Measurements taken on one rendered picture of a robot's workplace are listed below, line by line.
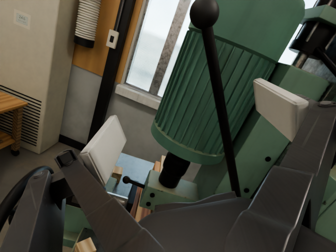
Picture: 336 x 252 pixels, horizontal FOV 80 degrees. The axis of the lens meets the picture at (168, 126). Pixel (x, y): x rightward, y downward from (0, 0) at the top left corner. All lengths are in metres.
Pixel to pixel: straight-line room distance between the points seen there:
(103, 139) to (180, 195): 0.38
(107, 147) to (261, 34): 0.27
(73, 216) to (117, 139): 0.42
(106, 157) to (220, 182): 0.33
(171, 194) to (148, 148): 1.58
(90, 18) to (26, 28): 0.47
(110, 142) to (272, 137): 0.32
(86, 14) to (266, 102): 1.72
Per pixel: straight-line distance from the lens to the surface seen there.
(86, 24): 1.82
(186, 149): 0.38
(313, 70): 0.49
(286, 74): 0.39
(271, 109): 0.17
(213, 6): 0.26
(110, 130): 0.18
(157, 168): 0.79
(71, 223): 0.61
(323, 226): 0.41
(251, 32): 0.34
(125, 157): 0.86
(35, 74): 1.98
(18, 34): 2.01
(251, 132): 0.41
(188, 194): 0.53
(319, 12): 0.45
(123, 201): 0.60
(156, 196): 0.52
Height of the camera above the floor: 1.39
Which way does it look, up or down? 23 degrees down
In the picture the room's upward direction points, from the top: 22 degrees clockwise
